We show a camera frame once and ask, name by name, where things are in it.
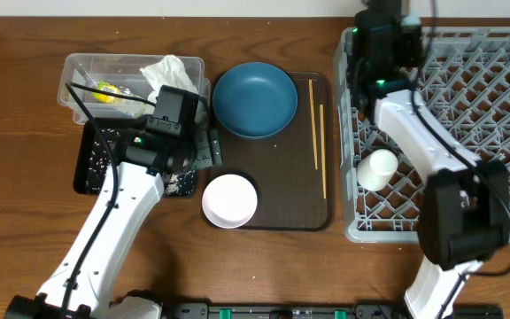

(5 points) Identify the white shallow bowl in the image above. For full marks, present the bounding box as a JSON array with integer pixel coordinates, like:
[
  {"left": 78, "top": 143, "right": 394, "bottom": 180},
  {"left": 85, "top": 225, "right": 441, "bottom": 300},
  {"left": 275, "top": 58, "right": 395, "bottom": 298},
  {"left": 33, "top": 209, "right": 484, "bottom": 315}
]
[{"left": 202, "top": 174, "right": 258, "bottom": 229}]

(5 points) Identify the white napkin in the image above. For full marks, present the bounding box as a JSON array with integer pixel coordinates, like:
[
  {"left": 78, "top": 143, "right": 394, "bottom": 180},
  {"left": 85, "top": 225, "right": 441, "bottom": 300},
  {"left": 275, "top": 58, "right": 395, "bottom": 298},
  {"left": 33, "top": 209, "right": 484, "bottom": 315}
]
[{"left": 140, "top": 55, "right": 198, "bottom": 103}]

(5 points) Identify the yellow green snack wrapper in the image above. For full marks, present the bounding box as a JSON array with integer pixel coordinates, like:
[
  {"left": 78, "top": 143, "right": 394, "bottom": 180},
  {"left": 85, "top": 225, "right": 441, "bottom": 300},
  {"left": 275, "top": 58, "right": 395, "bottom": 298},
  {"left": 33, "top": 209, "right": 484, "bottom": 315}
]
[{"left": 92, "top": 82, "right": 145, "bottom": 105}]

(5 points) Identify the white cup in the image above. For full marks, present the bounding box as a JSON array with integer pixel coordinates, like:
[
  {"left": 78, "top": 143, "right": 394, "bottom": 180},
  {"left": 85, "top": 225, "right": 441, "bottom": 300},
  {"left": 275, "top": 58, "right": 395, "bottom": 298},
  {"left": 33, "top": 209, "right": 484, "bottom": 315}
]
[{"left": 356, "top": 149, "right": 398, "bottom": 191}]

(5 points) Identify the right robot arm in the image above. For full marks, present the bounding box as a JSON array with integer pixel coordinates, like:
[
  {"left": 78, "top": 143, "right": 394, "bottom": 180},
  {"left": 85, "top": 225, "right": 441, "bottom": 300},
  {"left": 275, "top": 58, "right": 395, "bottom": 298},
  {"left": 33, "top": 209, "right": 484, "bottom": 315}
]
[{"left": 345, "top": 1, "right": 510, "bottom": 318}]

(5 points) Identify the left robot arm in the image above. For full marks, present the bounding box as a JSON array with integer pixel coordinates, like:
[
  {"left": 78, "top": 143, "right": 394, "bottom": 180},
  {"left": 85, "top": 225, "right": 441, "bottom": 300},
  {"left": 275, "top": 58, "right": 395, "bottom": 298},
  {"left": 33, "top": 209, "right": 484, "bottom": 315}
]
[{"left": 4, "top": 86, "right": 222, "bottom": 319}]

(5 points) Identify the clear plastic waste bin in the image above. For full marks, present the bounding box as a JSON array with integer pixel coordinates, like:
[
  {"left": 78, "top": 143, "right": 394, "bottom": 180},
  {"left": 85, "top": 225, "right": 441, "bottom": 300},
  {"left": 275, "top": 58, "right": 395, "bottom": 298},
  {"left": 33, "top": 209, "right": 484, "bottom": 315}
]
[{"left": 58, "top": 53, "right": 210, "bottom": 125}]

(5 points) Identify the black food waste tray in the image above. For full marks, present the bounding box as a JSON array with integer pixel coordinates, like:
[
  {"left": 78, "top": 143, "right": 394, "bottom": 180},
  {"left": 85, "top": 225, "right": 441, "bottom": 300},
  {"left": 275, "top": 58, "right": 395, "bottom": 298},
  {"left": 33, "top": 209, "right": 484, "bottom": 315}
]
[{"left": 73, "top": 118, "right": 198, "bottom": 198}]

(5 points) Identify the grey dishwasher rack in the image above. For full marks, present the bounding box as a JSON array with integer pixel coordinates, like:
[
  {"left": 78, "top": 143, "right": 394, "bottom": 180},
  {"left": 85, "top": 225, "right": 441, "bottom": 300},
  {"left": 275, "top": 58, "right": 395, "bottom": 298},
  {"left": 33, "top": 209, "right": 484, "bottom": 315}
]
[{"left": 334, "top": 27, "right": 510, "bottom": 243}]

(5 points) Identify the dark blue plate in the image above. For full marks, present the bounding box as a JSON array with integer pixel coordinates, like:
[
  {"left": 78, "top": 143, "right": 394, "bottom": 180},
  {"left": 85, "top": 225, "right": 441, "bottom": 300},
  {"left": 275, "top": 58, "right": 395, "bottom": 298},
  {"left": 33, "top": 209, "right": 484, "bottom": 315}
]
[{"left": 212, "top": 62, "right": 298, "bottom": 139}]

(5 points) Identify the spilled rice pile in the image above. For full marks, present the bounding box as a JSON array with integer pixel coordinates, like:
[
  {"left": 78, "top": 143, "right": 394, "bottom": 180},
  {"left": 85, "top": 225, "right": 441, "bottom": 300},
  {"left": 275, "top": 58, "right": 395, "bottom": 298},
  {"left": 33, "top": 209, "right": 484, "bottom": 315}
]
[{"left": 76, "top": 126, "right": 197, "bottom": 198}]

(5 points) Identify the dark brown serving tray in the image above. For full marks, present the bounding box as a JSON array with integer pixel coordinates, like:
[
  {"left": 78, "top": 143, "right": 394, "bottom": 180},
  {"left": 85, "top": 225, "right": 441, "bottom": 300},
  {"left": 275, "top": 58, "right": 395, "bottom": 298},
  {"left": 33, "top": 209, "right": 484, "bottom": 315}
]
[{"left": 206, "top": 72, "right": 336, "bottom": 231}]

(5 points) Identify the left wooden chopstick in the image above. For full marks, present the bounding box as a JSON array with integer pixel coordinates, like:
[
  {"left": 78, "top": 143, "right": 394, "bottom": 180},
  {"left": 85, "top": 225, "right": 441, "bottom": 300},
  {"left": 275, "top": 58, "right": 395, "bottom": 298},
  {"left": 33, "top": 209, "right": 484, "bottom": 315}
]
[{"left": 308, "top": 79, "right": 318, "bottom": 170}]

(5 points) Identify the wooden chopstick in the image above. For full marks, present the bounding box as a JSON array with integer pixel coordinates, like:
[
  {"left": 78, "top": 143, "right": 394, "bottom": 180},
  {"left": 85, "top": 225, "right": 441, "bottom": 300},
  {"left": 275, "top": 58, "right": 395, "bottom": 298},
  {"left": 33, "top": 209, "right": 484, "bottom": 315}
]
[
  {"left": 319, "top": 104, "right": 327, "bottom": 199},
  {"left": 308, "top": 79, "right": 318, "bottom": 170}
]

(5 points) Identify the right wooden chopstick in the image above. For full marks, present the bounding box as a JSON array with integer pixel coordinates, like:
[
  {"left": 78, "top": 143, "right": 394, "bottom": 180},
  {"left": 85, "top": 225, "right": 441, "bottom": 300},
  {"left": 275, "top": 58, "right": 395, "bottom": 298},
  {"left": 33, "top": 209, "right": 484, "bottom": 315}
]
[{"left": 319, "top": 104, "right": 327, "bottom": 199}]

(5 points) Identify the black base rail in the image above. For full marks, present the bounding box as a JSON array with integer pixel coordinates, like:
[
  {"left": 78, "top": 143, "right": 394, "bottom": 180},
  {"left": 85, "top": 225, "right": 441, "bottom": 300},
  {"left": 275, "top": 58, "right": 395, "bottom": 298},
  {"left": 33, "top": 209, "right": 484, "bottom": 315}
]
[{"left": 173, "top": 302, "right": 504, "bottom": 319}]

